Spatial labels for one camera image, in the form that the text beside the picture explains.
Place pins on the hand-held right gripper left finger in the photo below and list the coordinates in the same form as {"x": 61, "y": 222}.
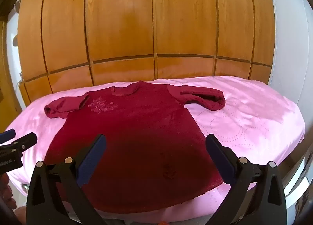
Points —
{"x": 94, "y": 156}

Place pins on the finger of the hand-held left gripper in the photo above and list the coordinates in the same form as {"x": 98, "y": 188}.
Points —
{"x": 7, "y": 135}
{"x": 23, "y": 142}

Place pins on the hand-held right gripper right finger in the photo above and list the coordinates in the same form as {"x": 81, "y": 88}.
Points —
{"x": 218, "y": 156}

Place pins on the wooden panelled wardrobe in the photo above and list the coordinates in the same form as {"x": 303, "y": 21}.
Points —
{"x": 122, "y": 24}

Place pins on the person's left hand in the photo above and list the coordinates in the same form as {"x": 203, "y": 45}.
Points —
{"x": 7, "y": 190}

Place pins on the dark red shirt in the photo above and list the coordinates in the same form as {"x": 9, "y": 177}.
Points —
{"x": 137, "y": 127}

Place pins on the pink dotted bedsheet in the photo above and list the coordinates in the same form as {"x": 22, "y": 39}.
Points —
{"x": 244, "y": 122}

